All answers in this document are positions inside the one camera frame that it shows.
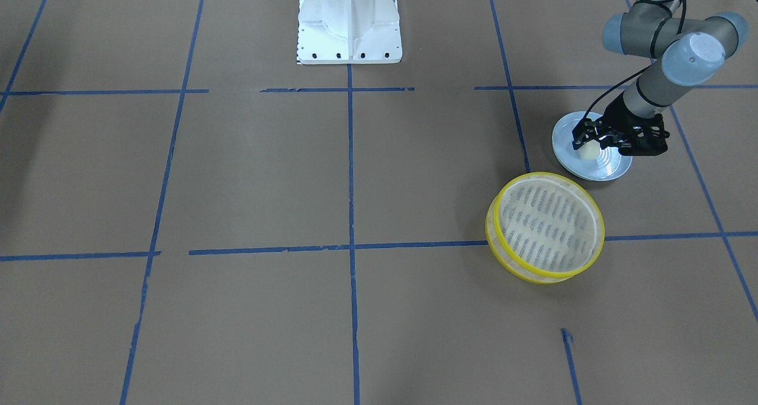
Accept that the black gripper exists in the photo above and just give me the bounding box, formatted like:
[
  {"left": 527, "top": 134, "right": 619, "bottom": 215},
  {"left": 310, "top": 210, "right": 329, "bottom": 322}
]
[{"left": 571, "top": 90, "right": 658, "bottom": 151}]

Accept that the white steamed bun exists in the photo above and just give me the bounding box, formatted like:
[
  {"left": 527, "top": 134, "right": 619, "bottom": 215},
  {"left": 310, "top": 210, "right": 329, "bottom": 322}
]
[{"left": 577, "top": 140, "right": 603, "bottom": 160}]

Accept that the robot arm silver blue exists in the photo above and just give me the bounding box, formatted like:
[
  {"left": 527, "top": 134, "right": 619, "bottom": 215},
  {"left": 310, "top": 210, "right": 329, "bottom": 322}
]
[{"left": 571, "top": 0, "right": 749, "bottom": 156}]

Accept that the yellow bamboo steamer basket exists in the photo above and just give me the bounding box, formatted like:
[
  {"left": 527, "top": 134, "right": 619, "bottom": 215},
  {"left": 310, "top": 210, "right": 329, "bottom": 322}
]
[{"left": 484, "top": 171, "right": 605, "bottom": 285}]

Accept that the light blue plate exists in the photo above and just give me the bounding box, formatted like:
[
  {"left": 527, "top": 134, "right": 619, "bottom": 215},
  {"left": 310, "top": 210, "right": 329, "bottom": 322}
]
[{"left": 552, "top": 111, "right": 632, "bottom": 182}]

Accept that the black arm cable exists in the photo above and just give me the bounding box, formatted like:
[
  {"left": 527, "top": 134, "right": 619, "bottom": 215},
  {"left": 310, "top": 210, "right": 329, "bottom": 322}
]
[{"left": 580, "top": 0, "right": 688, "bottom": 127}]

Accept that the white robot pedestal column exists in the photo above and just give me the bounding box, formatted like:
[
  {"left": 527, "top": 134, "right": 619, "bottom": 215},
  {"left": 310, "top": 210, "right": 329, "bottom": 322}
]
[{"left": 296, "top": 0, "right": 403, "bottom": 65}]

